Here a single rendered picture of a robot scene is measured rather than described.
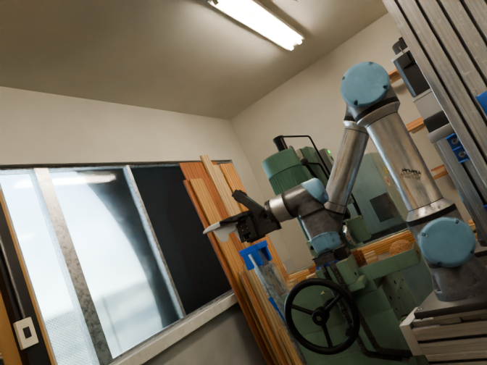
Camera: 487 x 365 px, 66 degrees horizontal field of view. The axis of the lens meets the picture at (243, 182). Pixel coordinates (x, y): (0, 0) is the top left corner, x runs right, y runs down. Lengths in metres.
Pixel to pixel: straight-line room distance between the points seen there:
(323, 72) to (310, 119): 0.52
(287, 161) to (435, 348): 0.96
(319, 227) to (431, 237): 0.26
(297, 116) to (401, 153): 3.37
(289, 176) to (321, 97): 2.56
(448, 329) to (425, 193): 0.39
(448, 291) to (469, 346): 0.15
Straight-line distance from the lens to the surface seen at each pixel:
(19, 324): 2.17
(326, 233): 1.00
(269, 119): 4.45
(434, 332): 1.21
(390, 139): 0.98
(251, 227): 1.05
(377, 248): 1.75
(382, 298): 1.64
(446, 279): 1.13
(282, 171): 1.75
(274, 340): 3.21
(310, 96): 4.28
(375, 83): 0.98
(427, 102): 1.34
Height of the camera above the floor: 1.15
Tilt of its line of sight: 10 degrees up
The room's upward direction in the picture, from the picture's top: 24 degrees counter-clockwise
